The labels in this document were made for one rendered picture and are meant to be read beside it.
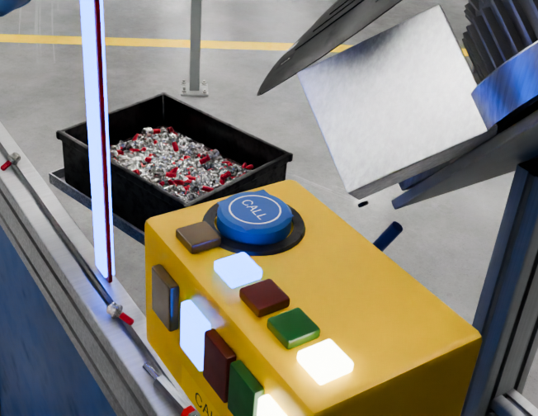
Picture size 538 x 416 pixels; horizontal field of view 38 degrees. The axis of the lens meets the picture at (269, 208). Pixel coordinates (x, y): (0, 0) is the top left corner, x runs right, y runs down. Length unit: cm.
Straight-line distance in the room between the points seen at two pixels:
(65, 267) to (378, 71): 34
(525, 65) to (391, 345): 38
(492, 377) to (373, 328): 67
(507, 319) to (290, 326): 64
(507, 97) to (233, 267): 38
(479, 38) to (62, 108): 237
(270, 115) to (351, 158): 224
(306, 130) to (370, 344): 255
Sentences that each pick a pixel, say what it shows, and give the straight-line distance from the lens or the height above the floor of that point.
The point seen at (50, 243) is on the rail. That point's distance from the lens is 78.
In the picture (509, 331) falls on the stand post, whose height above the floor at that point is 70.
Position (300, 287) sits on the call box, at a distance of 38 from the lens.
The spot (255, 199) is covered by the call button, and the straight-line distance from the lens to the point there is 42.
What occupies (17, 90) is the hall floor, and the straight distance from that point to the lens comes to 316.
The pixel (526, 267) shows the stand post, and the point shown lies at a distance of 93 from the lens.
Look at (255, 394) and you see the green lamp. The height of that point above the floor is 106.
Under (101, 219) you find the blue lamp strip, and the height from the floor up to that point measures 93.
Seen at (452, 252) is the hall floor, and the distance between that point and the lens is 235.
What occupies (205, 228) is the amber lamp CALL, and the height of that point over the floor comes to 108.
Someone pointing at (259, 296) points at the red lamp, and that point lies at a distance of 36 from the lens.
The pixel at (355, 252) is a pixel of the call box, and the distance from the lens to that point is 41.
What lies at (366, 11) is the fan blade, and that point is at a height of 103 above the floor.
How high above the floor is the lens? 131
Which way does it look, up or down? 33 degrees down
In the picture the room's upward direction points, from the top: 5 degrees clockwise
